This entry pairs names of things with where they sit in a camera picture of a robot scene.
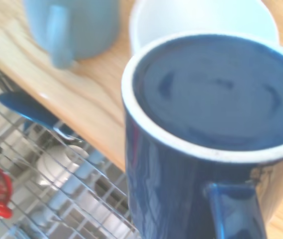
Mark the navy blue mug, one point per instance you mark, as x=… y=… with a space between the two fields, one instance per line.
x=181 y=186

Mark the built-in dishwasher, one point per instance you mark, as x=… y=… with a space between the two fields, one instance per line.
x=56 y=164

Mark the grey-blue mug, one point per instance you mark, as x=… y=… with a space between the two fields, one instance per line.
x=89 y=30

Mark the plain white mug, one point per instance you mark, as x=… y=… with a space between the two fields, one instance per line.
x=193 y=17

